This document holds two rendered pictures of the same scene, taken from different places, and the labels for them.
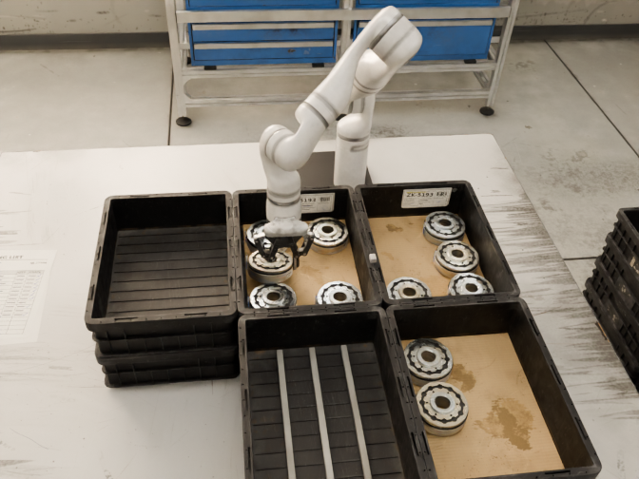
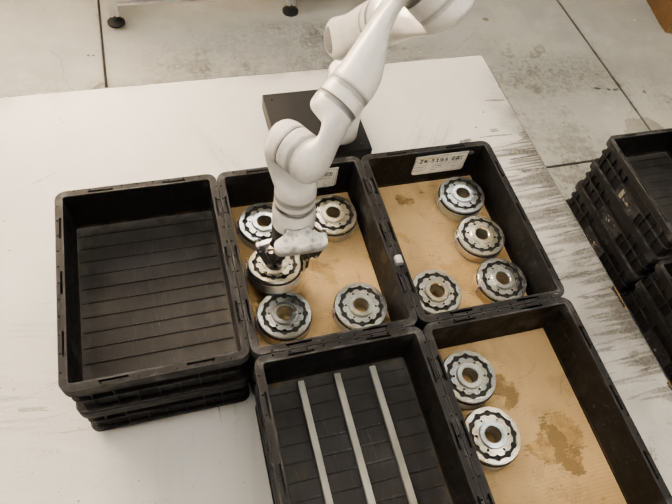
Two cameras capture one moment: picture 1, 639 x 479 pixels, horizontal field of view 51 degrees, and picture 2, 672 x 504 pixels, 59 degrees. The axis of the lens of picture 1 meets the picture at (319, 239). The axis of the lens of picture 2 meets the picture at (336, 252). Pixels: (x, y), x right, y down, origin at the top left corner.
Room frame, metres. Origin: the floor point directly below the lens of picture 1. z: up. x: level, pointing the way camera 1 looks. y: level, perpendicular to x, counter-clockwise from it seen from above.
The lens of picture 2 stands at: (0.47, 0.16, 1.86)
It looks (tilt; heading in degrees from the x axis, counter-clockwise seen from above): 57 degrees down; 345
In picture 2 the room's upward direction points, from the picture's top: 12 degrees clockwise
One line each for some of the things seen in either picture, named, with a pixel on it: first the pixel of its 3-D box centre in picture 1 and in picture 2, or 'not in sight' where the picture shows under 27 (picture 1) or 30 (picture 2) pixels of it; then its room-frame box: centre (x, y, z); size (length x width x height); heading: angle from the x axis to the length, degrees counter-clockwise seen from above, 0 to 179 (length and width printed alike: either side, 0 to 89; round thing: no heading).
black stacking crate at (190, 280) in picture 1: (168, 270); (151, 286); (1.04, 0.34, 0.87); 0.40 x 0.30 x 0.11; 9
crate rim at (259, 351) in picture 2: (300, 246); (311, 247); (1.08, 0.04, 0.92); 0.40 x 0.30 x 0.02; 9
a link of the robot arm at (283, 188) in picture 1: (280, 162); (292, 166); (1.09, 0.09, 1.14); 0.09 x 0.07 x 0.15; 41
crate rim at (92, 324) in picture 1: (165, 254); (147, 272); (1.04, 0.34, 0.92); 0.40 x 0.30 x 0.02; 9
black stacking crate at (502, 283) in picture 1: (427, 255); (449, 238); (1.13, -0.26, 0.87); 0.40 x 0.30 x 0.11; 9
